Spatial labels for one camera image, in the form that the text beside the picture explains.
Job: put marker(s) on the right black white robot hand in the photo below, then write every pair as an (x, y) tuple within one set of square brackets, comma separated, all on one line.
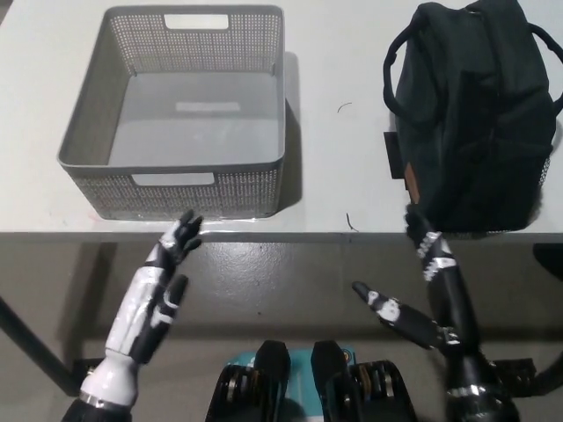
[(453, 307)]

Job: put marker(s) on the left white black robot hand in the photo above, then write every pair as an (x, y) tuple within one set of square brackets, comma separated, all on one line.
[(136, 303)]

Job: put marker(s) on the black fabric lunch bag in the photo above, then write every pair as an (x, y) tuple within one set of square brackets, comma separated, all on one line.
[(475, 132)]

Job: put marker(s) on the dark rounded object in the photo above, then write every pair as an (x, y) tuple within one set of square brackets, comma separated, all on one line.
[(550, 261)]

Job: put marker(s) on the dark metal table leg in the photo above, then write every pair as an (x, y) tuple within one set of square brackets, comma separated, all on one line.
[(39, 351)]

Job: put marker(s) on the dark curved table leg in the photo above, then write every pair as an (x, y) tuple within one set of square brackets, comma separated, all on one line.
[(550, 371)]

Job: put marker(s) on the short thick black thread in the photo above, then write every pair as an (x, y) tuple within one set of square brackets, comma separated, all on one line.
[(349, 222)]

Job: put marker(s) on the black teal robot body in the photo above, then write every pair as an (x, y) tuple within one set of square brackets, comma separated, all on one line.
[(321, 387)]

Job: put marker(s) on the black tape patch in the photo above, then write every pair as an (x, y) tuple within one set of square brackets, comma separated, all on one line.
[(391, 154)]

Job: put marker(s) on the grey perforated plastic basket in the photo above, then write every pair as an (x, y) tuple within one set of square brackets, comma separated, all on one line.
[(176, 132)]

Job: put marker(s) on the thin curved black thread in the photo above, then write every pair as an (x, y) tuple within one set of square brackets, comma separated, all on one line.
[(343, 105)]

